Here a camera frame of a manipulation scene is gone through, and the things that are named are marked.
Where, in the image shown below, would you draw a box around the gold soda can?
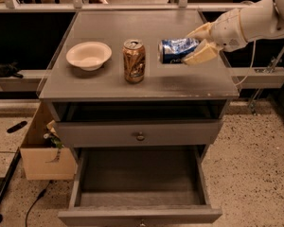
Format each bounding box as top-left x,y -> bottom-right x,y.
122,39 -> 146,83

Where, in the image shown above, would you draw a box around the open grey middle drawer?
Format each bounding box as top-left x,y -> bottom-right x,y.
59,146 -> 222,227

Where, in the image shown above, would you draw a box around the trash in cardboard box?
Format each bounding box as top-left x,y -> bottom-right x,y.
44,120 -> 63,149

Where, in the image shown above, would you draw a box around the grey metal rail beam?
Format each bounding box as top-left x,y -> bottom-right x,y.
0,3 -> 257,13

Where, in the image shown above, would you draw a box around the black cable on floor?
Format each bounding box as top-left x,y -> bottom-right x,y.
24,179 -> 54,227

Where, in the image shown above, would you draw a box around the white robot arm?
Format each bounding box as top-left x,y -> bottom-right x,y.
182,0 -> 284,65

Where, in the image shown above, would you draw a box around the black bag on ledge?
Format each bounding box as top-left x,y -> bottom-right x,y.
0,61 -> 23,79

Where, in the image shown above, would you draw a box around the round metal drawer knob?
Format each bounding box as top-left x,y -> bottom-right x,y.
136,132 -> 145,141

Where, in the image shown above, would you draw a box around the black marker on floor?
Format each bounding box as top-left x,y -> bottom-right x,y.
7,121 -> 27,133

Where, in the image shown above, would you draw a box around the white cable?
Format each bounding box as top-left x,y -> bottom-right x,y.
233,0 -> 262,87

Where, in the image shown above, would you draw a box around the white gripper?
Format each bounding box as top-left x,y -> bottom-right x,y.
182,9 -> 247,65

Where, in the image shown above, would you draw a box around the cardboard box on floor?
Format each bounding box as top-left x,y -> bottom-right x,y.
20,103 -> 77,180

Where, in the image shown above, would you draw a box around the grey wooden drawer cabinet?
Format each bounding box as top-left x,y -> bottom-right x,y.
36,9 -> 240,227

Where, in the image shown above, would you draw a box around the closed grey top drawer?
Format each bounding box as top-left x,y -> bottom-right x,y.
55,120 -> 222,148

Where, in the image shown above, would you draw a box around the white paper bowl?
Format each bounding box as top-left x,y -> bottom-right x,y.
66,42 -> 112,71

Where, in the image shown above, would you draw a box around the blue pepsi can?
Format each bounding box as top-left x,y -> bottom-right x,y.
158,38 -> 200,64

